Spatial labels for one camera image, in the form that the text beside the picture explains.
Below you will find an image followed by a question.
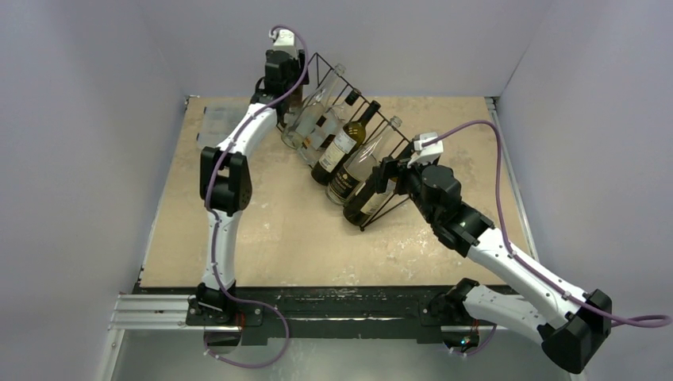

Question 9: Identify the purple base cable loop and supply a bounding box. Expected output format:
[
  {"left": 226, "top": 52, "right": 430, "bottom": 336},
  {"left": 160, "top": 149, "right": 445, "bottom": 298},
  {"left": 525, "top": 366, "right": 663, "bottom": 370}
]
[{"left": 203, "top": 299, "right": 291, "bottom": 370}]

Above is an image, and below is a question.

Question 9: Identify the olive green wine bottle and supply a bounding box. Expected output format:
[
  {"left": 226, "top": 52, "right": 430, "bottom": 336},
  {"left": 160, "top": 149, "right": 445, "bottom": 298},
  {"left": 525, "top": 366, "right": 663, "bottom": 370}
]
[{"left": 343, "top": 146, "right": 396, "bottom": 226}]

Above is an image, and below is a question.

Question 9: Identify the square clear bottle black cap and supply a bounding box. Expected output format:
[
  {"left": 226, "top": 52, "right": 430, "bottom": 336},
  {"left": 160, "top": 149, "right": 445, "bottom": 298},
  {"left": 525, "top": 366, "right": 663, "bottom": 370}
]
[{"left": 298, "top": 88, "right": 362, "bottom": 168}]

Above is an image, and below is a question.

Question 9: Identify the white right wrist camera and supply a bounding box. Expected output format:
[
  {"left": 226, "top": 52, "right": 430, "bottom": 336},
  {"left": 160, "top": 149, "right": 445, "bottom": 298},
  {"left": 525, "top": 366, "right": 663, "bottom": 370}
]
[{"left": 406, "top": 133, "right": 444, "bottom": 168}]

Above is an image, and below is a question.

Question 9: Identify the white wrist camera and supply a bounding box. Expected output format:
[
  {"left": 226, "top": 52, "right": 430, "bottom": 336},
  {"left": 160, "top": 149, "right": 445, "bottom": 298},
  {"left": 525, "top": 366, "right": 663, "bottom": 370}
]
[
  {"left": 406, "top": 133, "right": 444, "bottom": 168},
  {"left": 269, "top": 28, "right": 298, "bottom": 56}
]

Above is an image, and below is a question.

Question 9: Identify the clear champagne bottle black label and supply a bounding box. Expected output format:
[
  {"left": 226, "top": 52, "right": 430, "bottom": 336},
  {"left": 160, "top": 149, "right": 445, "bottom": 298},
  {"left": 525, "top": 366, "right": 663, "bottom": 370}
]
[{"left": 325, "top": 116, "right": 402, "bottom": 206}]

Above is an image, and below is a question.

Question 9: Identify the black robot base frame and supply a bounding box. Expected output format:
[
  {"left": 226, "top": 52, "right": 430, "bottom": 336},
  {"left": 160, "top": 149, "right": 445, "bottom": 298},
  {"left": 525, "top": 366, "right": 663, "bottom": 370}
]
[{"left": 107, "top": 286, "right": 548, "bottom": 348}]

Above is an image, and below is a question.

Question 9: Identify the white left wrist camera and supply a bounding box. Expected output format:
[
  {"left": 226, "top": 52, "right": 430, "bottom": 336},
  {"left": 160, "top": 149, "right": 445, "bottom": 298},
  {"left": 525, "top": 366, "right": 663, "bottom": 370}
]
[{"left": 269, "top": 28, "right": 298, "bottom": 56}]

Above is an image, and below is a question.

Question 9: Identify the clear glass bottle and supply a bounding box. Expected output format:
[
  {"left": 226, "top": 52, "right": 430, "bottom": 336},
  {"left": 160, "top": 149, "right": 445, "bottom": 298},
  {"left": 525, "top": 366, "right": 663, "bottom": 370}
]
[{"left": 281, "top": 63, "right": 345, "bottom": 150}]

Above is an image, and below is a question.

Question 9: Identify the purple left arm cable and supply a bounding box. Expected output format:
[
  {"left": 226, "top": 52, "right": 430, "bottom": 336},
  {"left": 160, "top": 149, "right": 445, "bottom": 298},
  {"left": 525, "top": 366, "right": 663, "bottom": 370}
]
[{"left": 202, "top": 25, "right": 311, "bottom": 317}]

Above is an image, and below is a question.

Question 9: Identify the green wine bottle white label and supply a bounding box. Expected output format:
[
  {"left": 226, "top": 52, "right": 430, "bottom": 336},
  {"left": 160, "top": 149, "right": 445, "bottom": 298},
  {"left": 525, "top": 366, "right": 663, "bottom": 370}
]
[{"left": 286, "top": 85, "right": 303, "bottom": 119}]

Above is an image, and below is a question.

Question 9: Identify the clear plastic screw organizer box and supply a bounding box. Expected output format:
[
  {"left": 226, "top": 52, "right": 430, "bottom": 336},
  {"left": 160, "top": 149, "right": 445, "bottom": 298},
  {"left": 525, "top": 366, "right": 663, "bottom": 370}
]
[{"left": 196, "top": 104, "right": 247, "bottom": 148}]

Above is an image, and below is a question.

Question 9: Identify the black wire wine rack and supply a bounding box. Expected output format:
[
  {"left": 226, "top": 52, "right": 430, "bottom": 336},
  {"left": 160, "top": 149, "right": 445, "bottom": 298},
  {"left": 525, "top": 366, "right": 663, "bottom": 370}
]
[{"left": 278, "top": 54, "right": 412, "bottom": 230}]

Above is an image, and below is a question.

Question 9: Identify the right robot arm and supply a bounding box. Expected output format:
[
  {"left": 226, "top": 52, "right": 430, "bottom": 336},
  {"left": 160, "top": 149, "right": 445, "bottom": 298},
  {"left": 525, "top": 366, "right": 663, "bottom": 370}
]
[{"left": 372, "top": 157, "right": 612, "bottom": 374}]

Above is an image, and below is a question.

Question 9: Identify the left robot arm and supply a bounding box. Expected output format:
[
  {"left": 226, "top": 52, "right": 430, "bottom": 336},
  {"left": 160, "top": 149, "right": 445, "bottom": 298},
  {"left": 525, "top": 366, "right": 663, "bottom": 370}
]
[{"left": 188, "top": 48, "right": 307, "bottom": 325}]

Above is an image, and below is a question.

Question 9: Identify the dark green wine bottle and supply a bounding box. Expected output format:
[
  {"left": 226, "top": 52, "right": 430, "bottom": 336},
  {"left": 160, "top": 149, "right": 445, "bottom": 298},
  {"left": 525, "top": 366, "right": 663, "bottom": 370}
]
[{"left": 311, "top": 101, "right": 381, "bottom": 186}]

